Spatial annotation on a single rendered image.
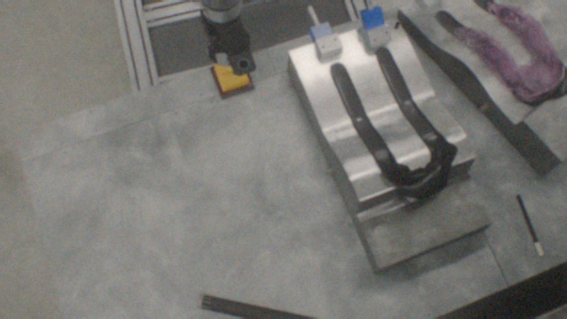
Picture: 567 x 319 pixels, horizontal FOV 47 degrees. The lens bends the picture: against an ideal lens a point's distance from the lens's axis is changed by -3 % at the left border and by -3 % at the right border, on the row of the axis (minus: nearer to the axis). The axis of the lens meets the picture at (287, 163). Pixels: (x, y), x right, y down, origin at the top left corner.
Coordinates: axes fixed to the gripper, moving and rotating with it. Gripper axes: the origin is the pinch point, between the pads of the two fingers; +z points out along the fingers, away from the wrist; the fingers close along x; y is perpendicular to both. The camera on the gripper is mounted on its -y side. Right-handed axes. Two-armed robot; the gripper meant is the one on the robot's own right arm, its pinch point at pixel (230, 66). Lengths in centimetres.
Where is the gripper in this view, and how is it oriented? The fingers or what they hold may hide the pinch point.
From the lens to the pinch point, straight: 148.1
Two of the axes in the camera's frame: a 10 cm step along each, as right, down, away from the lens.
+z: -0.3, 3.4, 9.4
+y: -3.6, -8.8, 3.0
